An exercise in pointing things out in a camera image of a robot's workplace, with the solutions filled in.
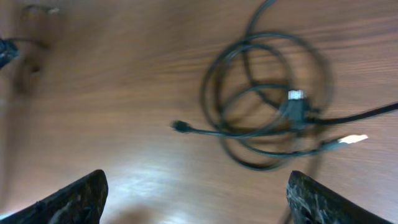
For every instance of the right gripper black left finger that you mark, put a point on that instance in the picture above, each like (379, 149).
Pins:
(81, 202)

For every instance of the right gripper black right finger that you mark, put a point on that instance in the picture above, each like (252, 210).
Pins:
(311, 202)

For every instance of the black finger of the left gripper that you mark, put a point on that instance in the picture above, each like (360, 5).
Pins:
(8, 52)

